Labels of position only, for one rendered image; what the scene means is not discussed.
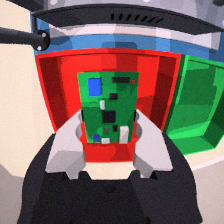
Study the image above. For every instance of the red bin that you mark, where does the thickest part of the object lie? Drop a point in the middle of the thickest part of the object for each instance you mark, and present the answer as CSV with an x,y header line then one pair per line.
x,y
60,88

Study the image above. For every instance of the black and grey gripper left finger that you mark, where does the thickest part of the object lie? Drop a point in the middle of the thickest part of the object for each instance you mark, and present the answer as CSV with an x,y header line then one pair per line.
x,y
59,159

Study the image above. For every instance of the green circuit board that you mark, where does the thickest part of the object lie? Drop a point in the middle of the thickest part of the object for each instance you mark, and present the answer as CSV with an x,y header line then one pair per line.
x,y
108,101

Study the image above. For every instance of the green bin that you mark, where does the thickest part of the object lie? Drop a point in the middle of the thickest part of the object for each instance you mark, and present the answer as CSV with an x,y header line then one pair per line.
x,y
198,124

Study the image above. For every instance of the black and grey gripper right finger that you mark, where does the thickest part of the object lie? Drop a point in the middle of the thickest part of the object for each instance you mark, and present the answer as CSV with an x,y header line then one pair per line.
x,y
157,157

